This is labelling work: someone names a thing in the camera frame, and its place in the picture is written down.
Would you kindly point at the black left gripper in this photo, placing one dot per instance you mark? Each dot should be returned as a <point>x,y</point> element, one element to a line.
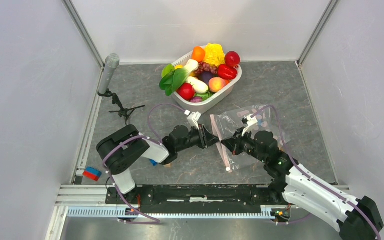
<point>202,144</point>

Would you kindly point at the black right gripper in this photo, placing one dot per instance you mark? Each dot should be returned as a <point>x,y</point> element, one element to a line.
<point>233,144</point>

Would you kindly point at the clear zip top bag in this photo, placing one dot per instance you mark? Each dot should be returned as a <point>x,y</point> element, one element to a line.
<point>226,124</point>

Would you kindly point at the white radish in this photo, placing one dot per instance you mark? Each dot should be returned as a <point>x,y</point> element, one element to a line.
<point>198,86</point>

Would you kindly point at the red tomato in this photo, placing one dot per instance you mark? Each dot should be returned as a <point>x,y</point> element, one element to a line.
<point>186,91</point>

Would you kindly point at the green leafy bok choy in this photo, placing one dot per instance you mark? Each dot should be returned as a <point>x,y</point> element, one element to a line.
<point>173,78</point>

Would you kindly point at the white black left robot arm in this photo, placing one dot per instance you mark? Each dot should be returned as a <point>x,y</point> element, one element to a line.
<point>122,149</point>

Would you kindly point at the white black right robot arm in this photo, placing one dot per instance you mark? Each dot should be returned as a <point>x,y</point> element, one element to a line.
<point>353,218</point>

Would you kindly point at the white plastic basket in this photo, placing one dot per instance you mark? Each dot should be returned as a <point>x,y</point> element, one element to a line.
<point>204,106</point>

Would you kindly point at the purple onion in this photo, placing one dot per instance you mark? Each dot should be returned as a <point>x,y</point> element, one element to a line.
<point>196,99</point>

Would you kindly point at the green lettuce leaf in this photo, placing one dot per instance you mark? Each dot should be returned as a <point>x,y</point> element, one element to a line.
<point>204,96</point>

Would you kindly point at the yellow pink peach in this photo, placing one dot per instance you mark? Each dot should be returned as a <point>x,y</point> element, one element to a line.
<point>216,84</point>

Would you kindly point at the blue striped block stack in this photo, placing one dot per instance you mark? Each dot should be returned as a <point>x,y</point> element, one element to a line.
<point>154,163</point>

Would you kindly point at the dark purple eggplant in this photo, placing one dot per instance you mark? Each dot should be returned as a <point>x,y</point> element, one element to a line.
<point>205,77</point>

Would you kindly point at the red bell pepper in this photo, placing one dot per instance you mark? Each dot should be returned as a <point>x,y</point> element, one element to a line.
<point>227,72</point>

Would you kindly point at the purple grapes bunch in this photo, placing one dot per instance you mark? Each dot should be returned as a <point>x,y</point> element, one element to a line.
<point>206,67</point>

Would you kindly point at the red pomegranate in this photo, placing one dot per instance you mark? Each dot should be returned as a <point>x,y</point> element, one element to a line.
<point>232,59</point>

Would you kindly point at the orange fruit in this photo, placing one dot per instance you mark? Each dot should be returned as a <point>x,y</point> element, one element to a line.
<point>198,54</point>

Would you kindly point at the red and blue block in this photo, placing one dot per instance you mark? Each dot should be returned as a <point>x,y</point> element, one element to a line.
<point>92,173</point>

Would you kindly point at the grey microphone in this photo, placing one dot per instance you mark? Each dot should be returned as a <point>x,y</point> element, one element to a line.
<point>112,62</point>

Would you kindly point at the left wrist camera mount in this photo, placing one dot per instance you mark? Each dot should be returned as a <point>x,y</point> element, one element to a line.
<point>193,118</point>

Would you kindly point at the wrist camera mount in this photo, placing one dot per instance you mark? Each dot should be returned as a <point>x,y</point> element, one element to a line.
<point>193,118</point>
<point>249,122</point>

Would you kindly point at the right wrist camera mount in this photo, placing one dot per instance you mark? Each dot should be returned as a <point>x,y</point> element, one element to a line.
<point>249,122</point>

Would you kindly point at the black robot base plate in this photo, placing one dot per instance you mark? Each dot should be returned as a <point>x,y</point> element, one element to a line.
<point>202,199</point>

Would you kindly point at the aluminium frame rail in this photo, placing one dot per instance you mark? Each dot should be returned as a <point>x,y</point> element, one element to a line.
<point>95,212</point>

